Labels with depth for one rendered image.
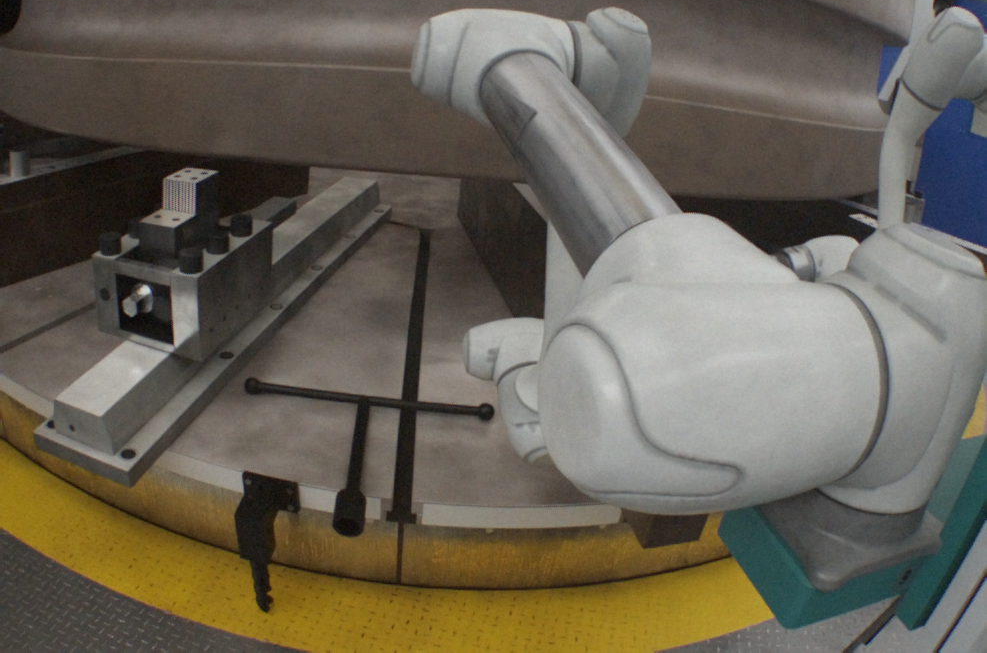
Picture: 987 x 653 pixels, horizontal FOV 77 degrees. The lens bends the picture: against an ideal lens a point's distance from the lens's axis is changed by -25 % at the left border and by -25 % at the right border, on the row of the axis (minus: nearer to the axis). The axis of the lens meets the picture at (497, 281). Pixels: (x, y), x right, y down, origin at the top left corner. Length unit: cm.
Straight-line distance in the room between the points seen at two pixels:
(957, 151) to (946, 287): 622
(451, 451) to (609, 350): 142
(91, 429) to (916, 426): 155
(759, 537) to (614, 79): 61
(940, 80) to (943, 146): 550
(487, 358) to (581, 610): 81
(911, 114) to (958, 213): 542
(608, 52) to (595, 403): 64
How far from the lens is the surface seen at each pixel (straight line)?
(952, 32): 134
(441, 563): 185
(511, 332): 136
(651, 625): 192
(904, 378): 55
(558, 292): 118
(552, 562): 189
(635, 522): 167
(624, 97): 104
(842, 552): 65
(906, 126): 141
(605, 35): 101
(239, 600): 185
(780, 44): 250
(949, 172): 682
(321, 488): 170
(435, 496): 170
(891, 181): 145
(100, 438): 172
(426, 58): 95
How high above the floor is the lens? 135
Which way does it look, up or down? 22 degrees down
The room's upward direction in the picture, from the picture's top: 7 degrees clockwise
